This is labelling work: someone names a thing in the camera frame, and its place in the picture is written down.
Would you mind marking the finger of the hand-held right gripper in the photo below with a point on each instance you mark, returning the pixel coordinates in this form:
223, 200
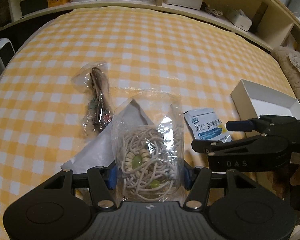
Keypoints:
227, 145
242, 125

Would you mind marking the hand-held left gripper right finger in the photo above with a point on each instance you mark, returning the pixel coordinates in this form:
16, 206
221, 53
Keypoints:
188, 177

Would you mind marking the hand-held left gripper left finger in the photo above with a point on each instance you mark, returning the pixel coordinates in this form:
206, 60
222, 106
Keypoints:
111, 177

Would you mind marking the blue and white sachet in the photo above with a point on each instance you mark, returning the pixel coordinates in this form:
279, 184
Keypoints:
205, 127

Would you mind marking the white cardboard box tray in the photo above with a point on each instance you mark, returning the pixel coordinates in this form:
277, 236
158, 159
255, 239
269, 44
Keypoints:
265, 102

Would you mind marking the person's right hand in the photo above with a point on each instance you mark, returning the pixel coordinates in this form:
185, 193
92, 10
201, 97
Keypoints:
298, 176

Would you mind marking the white paper sheet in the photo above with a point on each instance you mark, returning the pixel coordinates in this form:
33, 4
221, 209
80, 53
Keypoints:
97, 150

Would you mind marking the beige fluffy blanket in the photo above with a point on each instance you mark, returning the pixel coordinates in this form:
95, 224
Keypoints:
290, 62

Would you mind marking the white tissue box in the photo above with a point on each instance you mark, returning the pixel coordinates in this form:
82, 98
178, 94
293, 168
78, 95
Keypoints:
238, 20

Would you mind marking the wooden headboard shelf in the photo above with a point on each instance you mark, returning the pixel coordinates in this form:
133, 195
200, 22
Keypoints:
272, 7

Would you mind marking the yellow checked bed sheet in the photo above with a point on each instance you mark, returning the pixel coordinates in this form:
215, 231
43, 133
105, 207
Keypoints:
140, 55

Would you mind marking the white space heater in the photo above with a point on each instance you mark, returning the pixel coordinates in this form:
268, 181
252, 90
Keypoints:
0, 55

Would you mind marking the black storage box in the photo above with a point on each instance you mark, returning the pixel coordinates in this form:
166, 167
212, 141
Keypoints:
33, 3

